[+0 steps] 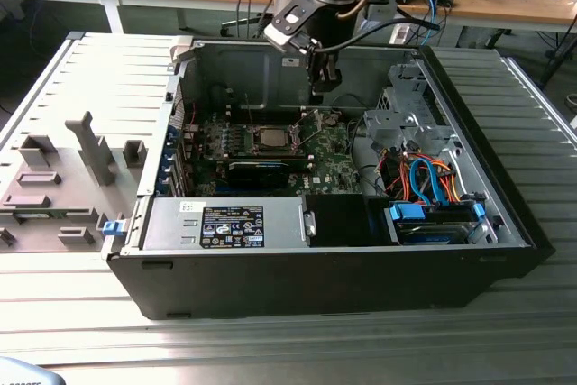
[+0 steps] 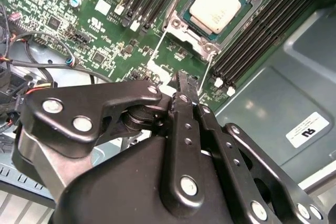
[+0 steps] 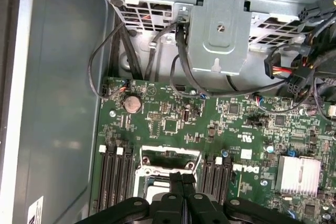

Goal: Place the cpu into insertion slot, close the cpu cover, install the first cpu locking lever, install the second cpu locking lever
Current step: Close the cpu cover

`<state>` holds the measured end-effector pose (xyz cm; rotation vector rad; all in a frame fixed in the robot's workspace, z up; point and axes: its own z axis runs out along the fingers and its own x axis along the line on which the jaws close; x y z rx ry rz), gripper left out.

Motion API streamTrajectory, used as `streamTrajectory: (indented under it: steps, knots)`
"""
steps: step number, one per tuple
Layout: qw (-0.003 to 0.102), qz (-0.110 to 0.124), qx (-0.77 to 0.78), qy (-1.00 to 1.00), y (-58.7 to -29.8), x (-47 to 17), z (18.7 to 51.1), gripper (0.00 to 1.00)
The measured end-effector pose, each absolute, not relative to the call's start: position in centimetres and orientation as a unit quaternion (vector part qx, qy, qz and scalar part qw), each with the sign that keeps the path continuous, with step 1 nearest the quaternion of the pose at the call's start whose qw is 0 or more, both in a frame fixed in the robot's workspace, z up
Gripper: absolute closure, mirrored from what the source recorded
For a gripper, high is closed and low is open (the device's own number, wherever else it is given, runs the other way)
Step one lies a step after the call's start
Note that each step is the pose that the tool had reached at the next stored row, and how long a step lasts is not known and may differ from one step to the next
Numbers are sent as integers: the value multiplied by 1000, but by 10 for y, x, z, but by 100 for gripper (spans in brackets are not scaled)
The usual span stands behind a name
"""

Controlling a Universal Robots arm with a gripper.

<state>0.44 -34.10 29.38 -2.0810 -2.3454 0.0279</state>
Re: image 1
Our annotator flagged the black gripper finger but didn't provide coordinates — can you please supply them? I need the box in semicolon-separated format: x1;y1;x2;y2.
313;51;343;96
307;44;322;85

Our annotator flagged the metal socket cover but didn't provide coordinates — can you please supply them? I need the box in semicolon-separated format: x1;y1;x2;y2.
289;107;324;152

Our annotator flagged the silver CPU chip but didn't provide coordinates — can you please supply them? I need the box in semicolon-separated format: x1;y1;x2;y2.
259;128;290;150

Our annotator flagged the metal locking lever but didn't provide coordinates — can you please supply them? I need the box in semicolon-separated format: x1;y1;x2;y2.
245;91;257;133

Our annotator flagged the CPU socket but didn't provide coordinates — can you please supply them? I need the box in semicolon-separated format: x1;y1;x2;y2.
252;124;297;154

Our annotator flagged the white plug box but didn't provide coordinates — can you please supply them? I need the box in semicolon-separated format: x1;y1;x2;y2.
389;23;412;46

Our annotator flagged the metal disk bay cage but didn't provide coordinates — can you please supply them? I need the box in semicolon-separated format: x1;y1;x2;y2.
362;62;457;157

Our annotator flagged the green motherboard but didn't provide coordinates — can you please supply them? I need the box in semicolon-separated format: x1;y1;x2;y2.
179;107;366;199

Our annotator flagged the black graphics card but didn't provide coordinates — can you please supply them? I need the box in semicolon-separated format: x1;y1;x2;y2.
224;159;292;190

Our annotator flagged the hard disk blue carrier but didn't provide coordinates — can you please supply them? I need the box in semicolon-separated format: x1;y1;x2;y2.
385;201;487;246

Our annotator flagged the silver power supply unit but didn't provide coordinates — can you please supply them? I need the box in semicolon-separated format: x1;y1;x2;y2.
140;197;313;252

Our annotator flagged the black PC case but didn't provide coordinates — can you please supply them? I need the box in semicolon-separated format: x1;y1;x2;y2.
104;35;555;321

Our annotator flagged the grey parts rack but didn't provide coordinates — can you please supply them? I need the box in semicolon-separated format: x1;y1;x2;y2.
0;109;152;254

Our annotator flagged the grey rounded device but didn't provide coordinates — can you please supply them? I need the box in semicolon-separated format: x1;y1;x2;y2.
0;355;62;385

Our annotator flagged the brown curved cable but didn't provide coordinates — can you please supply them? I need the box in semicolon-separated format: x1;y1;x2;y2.
335;0;373;21

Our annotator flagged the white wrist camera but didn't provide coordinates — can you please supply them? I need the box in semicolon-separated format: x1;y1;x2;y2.
263;1;316;53

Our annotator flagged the black camera cable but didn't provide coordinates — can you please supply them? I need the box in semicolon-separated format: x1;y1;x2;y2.
313;18;441;51

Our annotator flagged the blue data wire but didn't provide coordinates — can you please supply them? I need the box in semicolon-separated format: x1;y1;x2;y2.
408;157;446;208

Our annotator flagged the silver metal latch bracket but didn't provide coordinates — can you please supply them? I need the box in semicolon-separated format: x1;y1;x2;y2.
301;207;319;238

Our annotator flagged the orange wire bundle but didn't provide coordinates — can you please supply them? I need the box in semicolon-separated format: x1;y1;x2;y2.
380;154;466;204

